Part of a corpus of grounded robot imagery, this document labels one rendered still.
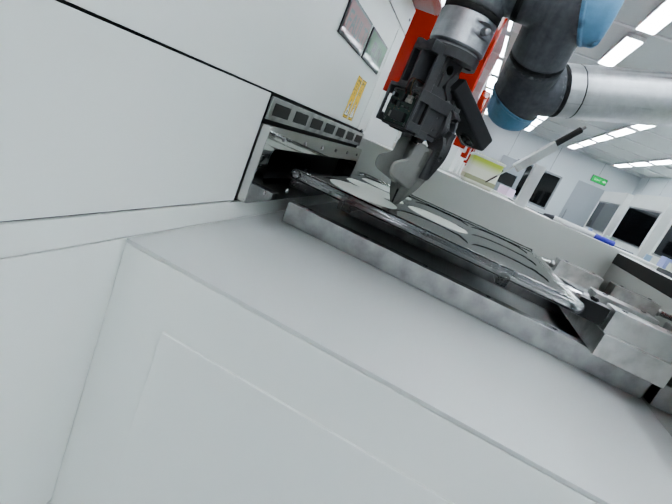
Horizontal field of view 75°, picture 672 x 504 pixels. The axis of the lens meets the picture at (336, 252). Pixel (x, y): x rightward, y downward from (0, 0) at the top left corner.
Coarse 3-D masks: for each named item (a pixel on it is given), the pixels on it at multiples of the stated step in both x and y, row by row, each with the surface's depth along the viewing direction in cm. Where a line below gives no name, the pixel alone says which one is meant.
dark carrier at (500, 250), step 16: (320, 176) 59; (336, 176) 67; (352, 176) 76; (384, 208) 56; (400, 208) 62; (432, 208) 82; (416, 224) 54; (432, 224) 61; (464, 224) 78; (464, 240) 59; (480, 240) 66; (496, 240) 75; (496, 256) 57; (512, 256) 64; (528, 256) 71; (528, 272) 55; (544, 272) 61; (560, 288) 53
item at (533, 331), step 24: (288, 216) 62; (312, 216) 61; (336, 240) 60; (360, 240) 59; (384, 264) 59; (408, 264) 58; (432, 288) 58; (456, 288) 57; (480, 312) 56; (504, 312) 55; (528, 336) 55; (552, 336) 54; (576, 360) 54; (600, 360) 53; (624, 384) 53; (648, 384) 52
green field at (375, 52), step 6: (372, 36) 68; (372, 42) 70; (378, 42) 72; (372, 48) 71; (378, 48) 74; (384, 48) 77; (366, 54) 70; (372, 54) 72; (378, 54) 75; (384, 54) 78; (372, 60) 74; (378, 60) 77; (378, 66) 78
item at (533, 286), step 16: (304, 176) 54; (336, 192) 53; (368, 208) 52; (400, 224) 52; (432, 240) 51; (448, 240) 51; (464, 256) 50; (480, 256) 50; (496, 272) 49; (512, 272) 49; (528, 288) 49; (544, 288) 48; (560, 304) 48; (576, 304) 48
